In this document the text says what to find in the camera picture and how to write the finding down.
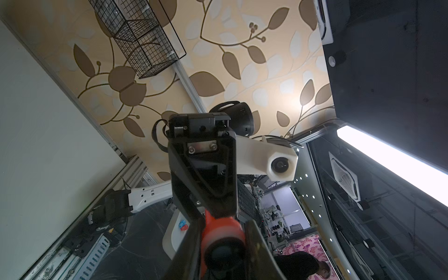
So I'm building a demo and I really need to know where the right black wire basket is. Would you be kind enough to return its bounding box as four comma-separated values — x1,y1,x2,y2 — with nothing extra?
89,0,186,79

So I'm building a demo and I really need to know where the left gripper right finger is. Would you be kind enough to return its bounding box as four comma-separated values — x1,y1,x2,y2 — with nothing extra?
244,220,286,280

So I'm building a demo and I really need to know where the ceiling light strip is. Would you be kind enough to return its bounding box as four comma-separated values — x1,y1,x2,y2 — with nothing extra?
337,126,448,206

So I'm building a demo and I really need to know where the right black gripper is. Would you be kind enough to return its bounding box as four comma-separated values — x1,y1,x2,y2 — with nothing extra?
168,113,238,219

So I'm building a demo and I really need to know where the red stamp top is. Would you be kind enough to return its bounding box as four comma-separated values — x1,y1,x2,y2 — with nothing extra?
200,211,246,280

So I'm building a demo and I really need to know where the person in background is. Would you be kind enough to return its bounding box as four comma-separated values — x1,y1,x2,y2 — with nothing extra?
274,252,331,280

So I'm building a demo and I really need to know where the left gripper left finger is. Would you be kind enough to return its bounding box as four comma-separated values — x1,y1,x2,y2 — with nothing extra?
162,217,205,280

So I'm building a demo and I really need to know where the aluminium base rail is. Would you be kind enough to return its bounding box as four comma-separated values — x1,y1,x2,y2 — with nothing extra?
22,156,156,280

